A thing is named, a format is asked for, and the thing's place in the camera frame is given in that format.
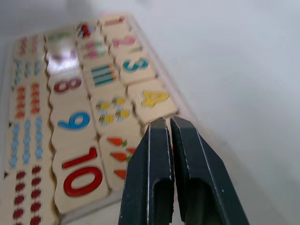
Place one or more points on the wooden tile teal pencils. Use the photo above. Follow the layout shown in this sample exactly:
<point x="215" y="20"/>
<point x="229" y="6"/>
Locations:
<point x="103" y="75"/>

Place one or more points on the wooden tile teal number 3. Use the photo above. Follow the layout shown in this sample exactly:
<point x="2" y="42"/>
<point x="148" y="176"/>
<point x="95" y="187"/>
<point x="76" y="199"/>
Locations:
<point x="136" y="65"/>

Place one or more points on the wooden tile ten maroon pictures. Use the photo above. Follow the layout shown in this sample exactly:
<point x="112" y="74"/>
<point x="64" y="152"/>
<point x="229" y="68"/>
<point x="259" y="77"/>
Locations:
<point x="27" y="197"/>

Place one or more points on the wooden tile orange carrots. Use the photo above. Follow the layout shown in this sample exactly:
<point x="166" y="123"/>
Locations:
<point x="114" y="155"/>

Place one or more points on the wooden tile green number 6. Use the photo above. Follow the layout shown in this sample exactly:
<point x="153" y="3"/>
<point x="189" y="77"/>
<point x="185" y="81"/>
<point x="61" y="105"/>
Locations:
<point x="58" y="36"/>

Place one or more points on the wooden tile yellow number 4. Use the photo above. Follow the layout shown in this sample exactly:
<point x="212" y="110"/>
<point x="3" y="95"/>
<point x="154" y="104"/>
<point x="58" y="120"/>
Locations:
<point x="155" y="98"/>

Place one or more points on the wooden tile eight orange pictures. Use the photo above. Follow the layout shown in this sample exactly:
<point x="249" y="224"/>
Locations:
<point x="28" y="99"/>

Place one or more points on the wooden tile six pink pictures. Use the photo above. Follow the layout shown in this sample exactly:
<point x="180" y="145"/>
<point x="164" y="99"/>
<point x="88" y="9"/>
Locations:
<point x="29" y="45"/>

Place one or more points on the wooden tile seven teal pictures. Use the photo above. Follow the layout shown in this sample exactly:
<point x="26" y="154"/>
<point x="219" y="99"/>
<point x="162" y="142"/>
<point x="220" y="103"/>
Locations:
<point x="29" y="69"/>

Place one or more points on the wooden tile purple number 7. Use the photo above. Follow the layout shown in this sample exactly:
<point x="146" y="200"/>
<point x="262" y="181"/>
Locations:
<point x="62" y="59"/>

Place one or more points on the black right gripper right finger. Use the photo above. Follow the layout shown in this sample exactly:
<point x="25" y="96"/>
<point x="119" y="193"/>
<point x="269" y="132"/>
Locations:
<point x="206" y="182"/>

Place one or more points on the wooden tile nine blue pictures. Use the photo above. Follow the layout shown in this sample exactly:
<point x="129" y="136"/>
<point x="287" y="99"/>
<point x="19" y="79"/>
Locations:
<point x="27" y="143"/>

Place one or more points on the wooden number puzzle board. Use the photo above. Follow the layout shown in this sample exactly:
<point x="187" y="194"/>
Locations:
<point x="70" y="212"/>

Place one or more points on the wooden tile yellow bees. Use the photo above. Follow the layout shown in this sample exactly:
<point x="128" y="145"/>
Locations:
<point x="113" y="110"/>

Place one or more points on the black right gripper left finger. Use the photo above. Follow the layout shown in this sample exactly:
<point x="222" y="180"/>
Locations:
<point x="140" y="178"/>

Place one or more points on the wooden tile maroon number 8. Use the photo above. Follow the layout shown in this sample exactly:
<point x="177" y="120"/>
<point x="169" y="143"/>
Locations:
<point x="68" y="84"/>

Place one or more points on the wooden tile pink green pictures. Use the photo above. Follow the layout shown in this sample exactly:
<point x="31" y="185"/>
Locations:
<point x="95" y="49"/>

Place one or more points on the wooden tile pink number 2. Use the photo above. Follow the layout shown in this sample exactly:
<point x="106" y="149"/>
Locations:
<point x="124" y="41"/>

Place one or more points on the wooden tile red number 10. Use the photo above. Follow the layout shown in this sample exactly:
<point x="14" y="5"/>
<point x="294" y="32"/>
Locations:
<point x="82" y="174"/>

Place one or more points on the wooden tile red number 1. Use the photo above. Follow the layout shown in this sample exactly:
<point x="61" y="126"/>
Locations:
<point x="114" y="22"/>

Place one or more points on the wooden tile one red picture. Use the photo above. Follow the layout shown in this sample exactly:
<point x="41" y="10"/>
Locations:
<point x="85" y="30"/>

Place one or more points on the wooden tile blue number 9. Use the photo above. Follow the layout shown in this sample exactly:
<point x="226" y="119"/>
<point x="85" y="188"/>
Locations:
<point x="73" y="121"/>

